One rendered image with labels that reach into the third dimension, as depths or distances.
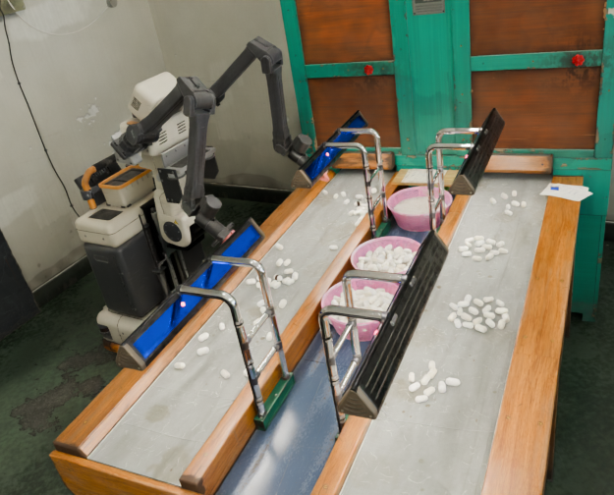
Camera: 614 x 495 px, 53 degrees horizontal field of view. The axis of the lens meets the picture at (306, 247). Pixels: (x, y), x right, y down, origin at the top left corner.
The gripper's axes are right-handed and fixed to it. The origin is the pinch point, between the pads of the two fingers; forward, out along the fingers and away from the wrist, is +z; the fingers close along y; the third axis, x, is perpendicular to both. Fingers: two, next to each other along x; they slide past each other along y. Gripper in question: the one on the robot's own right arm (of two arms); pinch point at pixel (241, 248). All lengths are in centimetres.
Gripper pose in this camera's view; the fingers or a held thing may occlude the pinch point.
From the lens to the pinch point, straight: 222.8
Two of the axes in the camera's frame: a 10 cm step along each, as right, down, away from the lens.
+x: -4.7, 6.0, 6.5
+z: 7.8, 6.3, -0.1
